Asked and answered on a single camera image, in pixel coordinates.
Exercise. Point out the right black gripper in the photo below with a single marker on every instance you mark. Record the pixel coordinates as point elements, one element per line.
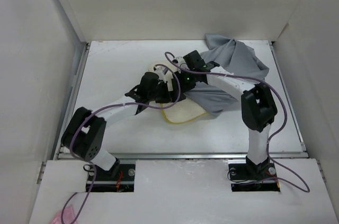
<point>181,85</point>

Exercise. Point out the aluminium front rail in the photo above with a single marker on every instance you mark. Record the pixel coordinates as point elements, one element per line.
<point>155,156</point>

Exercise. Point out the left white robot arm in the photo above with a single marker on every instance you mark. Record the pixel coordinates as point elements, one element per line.
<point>85,131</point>

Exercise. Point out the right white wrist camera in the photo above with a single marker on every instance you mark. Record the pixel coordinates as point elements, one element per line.
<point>180,62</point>

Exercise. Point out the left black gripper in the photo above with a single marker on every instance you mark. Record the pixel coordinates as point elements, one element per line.
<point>167,98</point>

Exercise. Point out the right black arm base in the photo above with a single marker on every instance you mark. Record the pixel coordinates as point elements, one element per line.
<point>245,176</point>

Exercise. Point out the pink plastic bag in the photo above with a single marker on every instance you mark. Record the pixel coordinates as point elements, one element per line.
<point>68,216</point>

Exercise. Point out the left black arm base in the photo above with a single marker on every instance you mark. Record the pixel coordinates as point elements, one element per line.
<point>121,179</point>

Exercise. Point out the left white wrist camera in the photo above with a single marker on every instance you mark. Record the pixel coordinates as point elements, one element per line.
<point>163,72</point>

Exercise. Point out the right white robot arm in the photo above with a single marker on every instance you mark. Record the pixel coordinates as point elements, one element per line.
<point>258,108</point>

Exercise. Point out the cream yellow pillow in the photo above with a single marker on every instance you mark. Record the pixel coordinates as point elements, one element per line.
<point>183,111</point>

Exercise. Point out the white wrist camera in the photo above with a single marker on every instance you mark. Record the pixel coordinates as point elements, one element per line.
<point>163,72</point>
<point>180,62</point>

